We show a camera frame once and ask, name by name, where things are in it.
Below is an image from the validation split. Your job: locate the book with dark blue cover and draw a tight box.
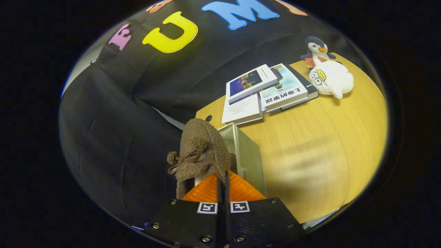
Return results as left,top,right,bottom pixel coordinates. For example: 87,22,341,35
226,64,279,104

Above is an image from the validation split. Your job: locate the white seal plush toy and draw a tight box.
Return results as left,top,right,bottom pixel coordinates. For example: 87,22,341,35
308,60,355,100

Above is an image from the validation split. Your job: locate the black backdrop cloth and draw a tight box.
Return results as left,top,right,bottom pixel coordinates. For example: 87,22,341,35
59,0,355,224

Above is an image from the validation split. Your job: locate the dark grey book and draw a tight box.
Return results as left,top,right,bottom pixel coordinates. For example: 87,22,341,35
281,64,319,111

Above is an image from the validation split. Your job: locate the book with light blue cover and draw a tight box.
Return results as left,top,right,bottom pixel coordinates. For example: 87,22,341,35
258,63,309,112

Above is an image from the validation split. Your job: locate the green fabric storage box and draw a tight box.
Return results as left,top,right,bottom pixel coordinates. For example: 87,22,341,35
217,122,268,198

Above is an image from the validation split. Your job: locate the plain white book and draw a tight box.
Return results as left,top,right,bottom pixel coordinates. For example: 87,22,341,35
221,93,264,125

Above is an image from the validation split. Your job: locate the penguin plush toy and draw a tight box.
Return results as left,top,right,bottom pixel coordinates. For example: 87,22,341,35
300,36,336,68

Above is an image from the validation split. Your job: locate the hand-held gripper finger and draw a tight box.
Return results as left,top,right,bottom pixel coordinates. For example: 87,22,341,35
225,170,305,248
143,172,224,248

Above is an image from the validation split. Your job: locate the brown fuzzy slipper shoe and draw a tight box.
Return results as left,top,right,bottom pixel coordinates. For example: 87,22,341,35
167,118,231,200

